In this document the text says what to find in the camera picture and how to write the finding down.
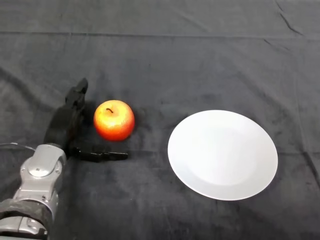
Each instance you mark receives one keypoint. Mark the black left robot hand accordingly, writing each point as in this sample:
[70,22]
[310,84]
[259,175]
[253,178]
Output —
[63,122]

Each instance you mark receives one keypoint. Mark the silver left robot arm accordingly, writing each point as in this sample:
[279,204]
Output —
[35,180]

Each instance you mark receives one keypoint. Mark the red yellow apple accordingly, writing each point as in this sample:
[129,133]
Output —
[113,125]

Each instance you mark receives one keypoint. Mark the white round plate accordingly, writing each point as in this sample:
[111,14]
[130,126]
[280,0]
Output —
[222,157]

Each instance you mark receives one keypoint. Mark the black cloth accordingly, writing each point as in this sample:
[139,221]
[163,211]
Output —
[175,62]

